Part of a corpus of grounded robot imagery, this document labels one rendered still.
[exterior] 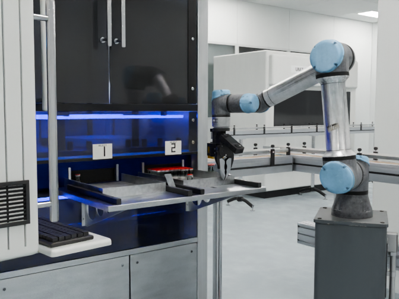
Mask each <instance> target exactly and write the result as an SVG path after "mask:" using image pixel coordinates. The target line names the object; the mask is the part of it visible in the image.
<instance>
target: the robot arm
mask: <svg viewBox="0 0 399 299"><path fill-rule="evenodd" d="M355 59H356V57H355V54H354V51H353V49H352V48H351V47H350V46H349V45H347V44H345V43H341V42H339V41H337V40H333V39H327V40H322V41H320V42H318V43H317V44H316V45H315V46H314V47H313V49H312V50H311V54H310V63H311V66H309V67H307V68H305V69H303V70H301V71H299V72H297V73H295V74H293V75H292V76H290V77H288V78H286V79H284V80H282V81H280V82H278V83H276V84H274V85H272V86H271V87H269V88H267V89H265V90H263V91H261V92H260V93H258V94H250V93H246V94H231V93H230V90H214V91H213V92H212V100H211V102H212V127H214V128H212V129H210V132H213V141H212V142H210V143H207V155H209V156H210V157H214V158H215V161H216V164H215V165H213V170H214V171H216V172H218V173H219V175H220V177H221V179H222V180H225V179H226V178H227V176H228V174H229V172H230V169H231V168H232V164H233V160H234V153H235V154H240V153H243V150H244V148H245V147H243V146H242V145H241V144H240V143H238V141H237V140H235V139H234V138H233V137H232V136H231V135H229V134H228V133H226V131H230V128H229V127H230V113H263V112H266V111H267V110H268V109H269V108H270V107H272V106H274V105H276V104H278V103H280V102H282V101H284V100H286V99H288V98H290V97H292V96H294V95H296V94H298V93H300V92H302V91H304V90H306V89H308V88H310V87H312V86H314V85H316V84H318V83H320V85H321V95H322V109H323V117H324V131H325V144H326V152H325V154H324V155H323V156H322V162H323V166H322V169H321V171H320V173H319V179H320V182H321V184H322V185H323V187H324V188H325V189H326V190H327V191H329V192H331V193H335V194H336V197H335V199H334V203H333V205H332V208H331V215H333V216H335V217H340V218H348V219H367V218H372V217H373V210H372V207H371V203H370V200H369V196H368V190H369V166H370V164H369V158H368V157H367V156H364V155H356V153H354V152H353V151H352V150H351V144H350V130H349V116H348V108H347V94H346V80H347V79H348V78H349V77H350V75H349V70H351V69H352V67H353V65H354V63H355ZM208 147H210V153H208ZM224 156H226V157H224ZM223 157H224V158H223ZM222 158H223V159H222Z"/></svg>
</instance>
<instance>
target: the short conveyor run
mask: <svg viewBox="0 0 399 299"><path fill-rule="evenodd" d="M257 145H258V144H257V143H254V146H255V148H254V149H246V150H243V153H240V154H235V153H234V155H249V156H240V157H234V160H233V164H232V168H231V169H230V172H229V174H230V175H234V176H235V177H242V176H254V175H260V174H271V173H282V172H289V171H293V156H292V155H279V154H275V153H277V152H288V151H289V149H288V148H284V149H280V148H274V147H275V145H271V148H266V149H258V148H257ZM268 153H271V154H268ZM251 154H253V155H251ZM258 154H265V155H258ZM210 163H214V164H215V163H216V161H215V159H211V158H208V164H210Z"/></svg>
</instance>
